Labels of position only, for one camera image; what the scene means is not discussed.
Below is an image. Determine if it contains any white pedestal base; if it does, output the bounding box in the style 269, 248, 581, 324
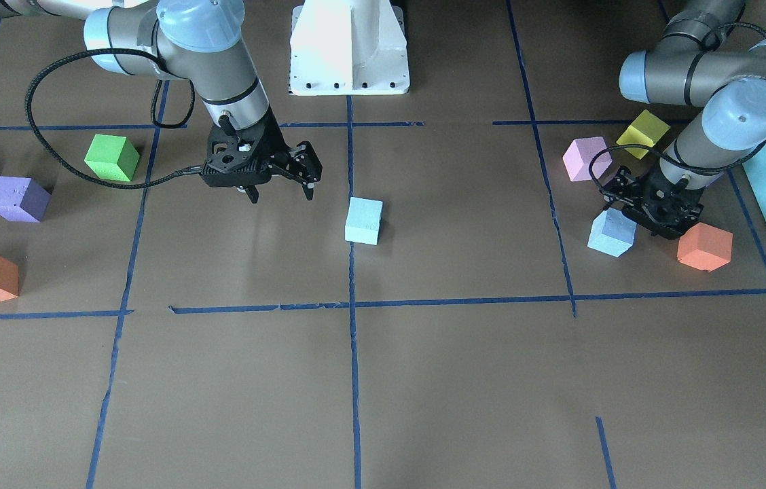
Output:
289, 1, 411, 96

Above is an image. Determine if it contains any purple block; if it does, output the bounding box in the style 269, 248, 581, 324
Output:
0, 176, 51, 223

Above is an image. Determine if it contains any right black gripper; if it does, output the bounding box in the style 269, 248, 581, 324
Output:
201, 112, 322, 204

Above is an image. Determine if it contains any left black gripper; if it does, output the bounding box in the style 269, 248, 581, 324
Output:
600, 165, 704, 240

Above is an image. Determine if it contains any green block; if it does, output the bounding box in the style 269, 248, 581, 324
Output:
84, 134, 140, 182

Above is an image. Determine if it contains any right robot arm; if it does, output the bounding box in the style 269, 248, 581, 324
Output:
0, 1, 322, 203

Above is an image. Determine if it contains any blue block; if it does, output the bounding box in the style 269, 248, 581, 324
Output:
587, 207, 637, 257
344, 197, 384, 246

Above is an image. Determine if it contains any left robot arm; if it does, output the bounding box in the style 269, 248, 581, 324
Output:
600, 1, 766, 240

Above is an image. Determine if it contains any yellow block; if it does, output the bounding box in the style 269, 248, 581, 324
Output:
616, 109, 670, 159

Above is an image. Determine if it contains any light pink block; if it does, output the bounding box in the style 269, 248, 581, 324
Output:
562, 136, 613, 182

